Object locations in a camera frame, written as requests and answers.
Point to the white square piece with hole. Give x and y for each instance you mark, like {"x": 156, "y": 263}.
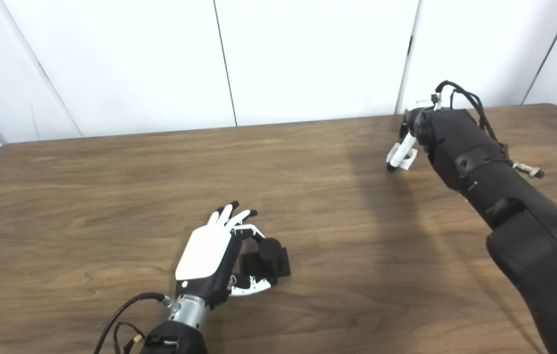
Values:
{"x": 410, "y": 160}

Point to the white and black right hand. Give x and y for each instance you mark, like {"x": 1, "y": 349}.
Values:
{"x": 406, "y": 145}

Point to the white and black left hand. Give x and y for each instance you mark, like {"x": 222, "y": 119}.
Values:
{"x": 204, "y": 253}

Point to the black peg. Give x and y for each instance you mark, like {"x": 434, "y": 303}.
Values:
{"x": 271, "y": 250}

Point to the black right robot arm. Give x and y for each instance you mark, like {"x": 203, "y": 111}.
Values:
{"x": 504, "y": 196}

